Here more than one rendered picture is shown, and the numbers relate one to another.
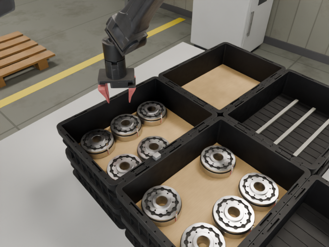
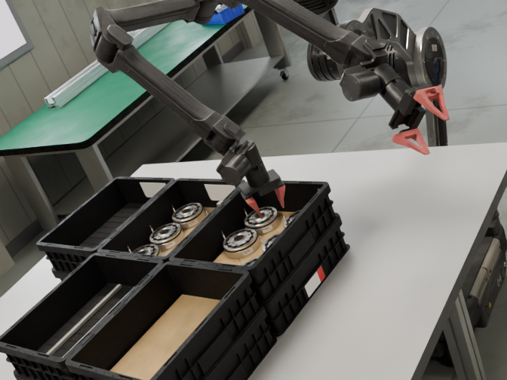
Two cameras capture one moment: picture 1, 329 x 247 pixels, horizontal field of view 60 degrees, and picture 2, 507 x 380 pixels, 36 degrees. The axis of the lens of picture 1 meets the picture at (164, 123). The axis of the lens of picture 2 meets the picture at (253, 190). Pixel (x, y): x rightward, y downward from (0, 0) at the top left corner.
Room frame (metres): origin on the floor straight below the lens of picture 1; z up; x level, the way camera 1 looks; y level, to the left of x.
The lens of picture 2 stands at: (2.53, 0.04, 1.93)
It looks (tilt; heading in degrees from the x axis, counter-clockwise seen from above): 26 degrees down; 178
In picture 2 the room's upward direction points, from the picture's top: 22 degrees counter-clockwise
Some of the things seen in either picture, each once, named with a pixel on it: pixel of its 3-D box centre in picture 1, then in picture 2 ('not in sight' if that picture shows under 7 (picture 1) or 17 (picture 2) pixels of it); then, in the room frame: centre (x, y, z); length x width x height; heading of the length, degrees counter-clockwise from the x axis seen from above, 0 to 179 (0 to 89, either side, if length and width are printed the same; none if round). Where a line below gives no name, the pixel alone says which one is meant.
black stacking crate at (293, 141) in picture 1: (292, 124); (90, 320); (0.69, -0.42, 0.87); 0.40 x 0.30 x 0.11; 132
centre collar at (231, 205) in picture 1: (233, 212); (164, 231); (0.37, -0.17, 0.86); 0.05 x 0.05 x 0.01
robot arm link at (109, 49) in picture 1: (115, 47); (247, 156); (0.70, 0.13, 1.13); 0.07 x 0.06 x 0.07; 139
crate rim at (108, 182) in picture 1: (138, 122); (251, 223); (0.64, 0.08, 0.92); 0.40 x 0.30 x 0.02; 132
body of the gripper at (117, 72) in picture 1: (115, 68); (256, 175); (0.70, 0.14, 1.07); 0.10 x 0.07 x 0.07; 95
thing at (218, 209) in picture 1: (233, 213); (164, 233); (0.37, -0.17, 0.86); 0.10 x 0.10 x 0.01
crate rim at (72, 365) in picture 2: (222, 74); (160, 320); (0.91, -0.22, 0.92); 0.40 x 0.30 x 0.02; 132
